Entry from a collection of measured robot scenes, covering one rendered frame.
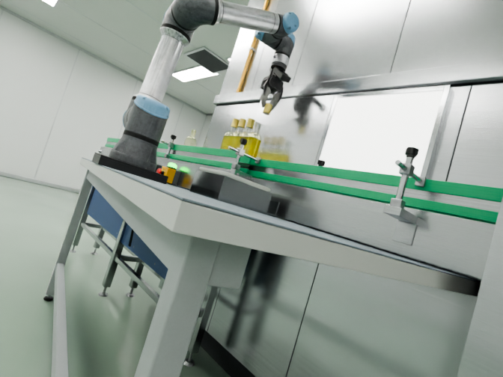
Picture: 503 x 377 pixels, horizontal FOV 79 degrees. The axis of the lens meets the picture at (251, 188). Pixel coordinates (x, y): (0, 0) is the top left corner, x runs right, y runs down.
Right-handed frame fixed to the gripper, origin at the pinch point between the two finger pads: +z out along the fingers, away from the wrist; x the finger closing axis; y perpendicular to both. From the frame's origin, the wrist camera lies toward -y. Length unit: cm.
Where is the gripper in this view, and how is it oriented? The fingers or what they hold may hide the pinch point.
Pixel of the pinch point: (268, 106)
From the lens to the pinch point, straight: 142.6
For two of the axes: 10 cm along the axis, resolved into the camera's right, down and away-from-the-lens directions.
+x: -8.4, -2.9, -4.6
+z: -3.0, 9.5, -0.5
